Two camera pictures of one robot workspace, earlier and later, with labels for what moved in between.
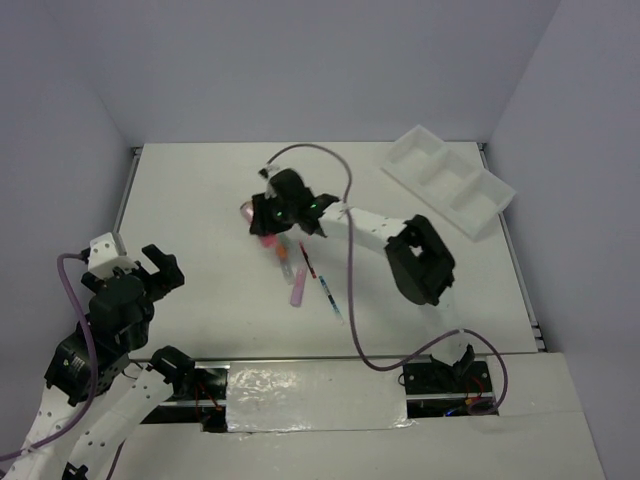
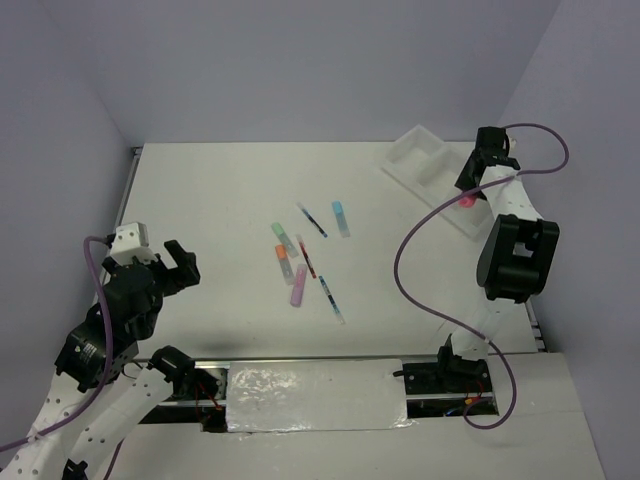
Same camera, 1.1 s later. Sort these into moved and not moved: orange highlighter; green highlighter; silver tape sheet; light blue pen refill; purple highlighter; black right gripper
Moved: black right gripper; green highlighter
Not moved: light blue pen refill; orange highlighter; purple highlighter; silver tape sheet
